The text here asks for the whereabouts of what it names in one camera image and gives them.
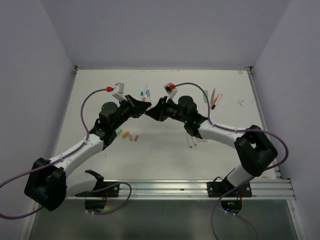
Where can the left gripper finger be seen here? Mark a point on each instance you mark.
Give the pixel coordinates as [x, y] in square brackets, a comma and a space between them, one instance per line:
[137, 103]
[139, 111]

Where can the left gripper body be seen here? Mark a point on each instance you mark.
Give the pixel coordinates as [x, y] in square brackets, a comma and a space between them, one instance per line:
[126, 109]

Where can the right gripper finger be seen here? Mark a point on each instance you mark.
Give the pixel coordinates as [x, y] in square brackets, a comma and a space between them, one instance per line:
[162, 103]
[155, 113]

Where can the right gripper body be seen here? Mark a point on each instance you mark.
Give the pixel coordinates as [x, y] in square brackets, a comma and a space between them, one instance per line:
[169, 110]

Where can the teal cap marker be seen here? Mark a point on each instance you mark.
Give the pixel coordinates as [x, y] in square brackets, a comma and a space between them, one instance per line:
[142, 96]

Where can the orange cap marker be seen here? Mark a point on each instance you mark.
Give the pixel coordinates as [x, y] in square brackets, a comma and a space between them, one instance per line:
[145, 91]

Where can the green highlighter cap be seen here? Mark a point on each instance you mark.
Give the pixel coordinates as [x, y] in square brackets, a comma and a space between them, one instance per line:
[118, 131]

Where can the orange highlighter cap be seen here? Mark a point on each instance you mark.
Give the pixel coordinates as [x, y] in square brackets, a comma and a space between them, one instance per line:
[125, 134]

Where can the red cap marker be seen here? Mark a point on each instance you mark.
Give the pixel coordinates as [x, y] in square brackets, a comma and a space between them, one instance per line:
[188, 140]

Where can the orange pink highlighter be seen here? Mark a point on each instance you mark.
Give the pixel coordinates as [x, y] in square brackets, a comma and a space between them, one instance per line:
[199, 139]

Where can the purple grey marker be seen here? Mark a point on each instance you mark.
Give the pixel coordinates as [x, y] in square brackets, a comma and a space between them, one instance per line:
[212, 95]

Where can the blue cap marker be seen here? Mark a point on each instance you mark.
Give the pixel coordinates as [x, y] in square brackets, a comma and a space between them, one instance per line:
[148, 96]

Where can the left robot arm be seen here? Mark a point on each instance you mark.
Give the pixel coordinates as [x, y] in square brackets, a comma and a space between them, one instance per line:
[61, 166]

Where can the small green highlighter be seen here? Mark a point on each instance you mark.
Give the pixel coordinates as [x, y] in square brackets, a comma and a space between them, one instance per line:
[205, 96]

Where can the black cap marker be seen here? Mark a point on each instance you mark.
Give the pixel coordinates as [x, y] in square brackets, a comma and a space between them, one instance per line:
[216, 101]

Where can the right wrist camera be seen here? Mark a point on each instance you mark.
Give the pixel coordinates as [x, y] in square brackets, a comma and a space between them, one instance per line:
[171, 90]

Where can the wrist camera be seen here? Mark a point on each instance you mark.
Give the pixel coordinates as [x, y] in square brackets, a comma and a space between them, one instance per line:
[171, 90]
[118, 92]

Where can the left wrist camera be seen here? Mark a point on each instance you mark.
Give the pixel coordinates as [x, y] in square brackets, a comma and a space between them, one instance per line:
[118, 92]

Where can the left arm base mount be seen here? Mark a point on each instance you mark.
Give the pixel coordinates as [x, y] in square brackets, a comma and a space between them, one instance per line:
[104, 190]

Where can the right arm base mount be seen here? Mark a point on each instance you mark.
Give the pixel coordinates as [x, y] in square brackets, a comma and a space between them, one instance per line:
[218, 187]

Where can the aluminium rail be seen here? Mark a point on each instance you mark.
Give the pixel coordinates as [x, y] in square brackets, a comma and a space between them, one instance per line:
[162, 188]

